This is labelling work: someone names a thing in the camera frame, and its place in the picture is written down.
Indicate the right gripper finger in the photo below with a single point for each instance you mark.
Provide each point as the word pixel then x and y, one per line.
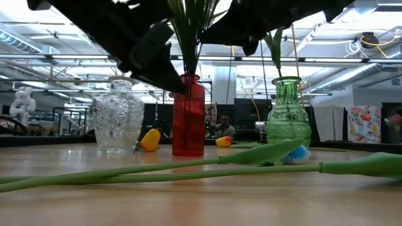
pixel 252 48
pixel 229 31

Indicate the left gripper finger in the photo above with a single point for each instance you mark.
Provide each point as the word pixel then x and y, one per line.
pixel 163 75

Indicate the orange artificial tulip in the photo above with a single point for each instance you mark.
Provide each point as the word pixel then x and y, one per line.
pixel 150 140
pixel 276 47
pixel 223 142

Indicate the blue white artificial tulip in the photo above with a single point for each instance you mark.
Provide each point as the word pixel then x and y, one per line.
pixel 377 164
pixel 260 153

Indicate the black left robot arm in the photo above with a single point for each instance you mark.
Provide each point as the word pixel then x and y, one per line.
pixel 63 7

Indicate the red ribbed glass vase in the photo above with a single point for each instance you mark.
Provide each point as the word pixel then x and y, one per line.
pixel 188 125

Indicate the clear cut-glass vase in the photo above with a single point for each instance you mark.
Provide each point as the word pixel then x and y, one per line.
pixel 117 122

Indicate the green glass vase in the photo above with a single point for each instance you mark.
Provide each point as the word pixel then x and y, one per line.
pixel 287 122

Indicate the pink flowers in vase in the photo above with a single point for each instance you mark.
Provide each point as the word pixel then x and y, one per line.
pixel 395 120

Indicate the person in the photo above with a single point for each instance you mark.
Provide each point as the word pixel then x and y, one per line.
pixel 224 128

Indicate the plain white cloth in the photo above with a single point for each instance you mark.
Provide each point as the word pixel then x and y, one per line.
pixel 328 122

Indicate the floral patterned cloth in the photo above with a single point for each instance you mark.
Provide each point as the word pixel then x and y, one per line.
pixel 364 124

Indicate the silver ventilation duct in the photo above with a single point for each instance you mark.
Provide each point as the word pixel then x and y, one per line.
pixel 19 42
pixel 345 77

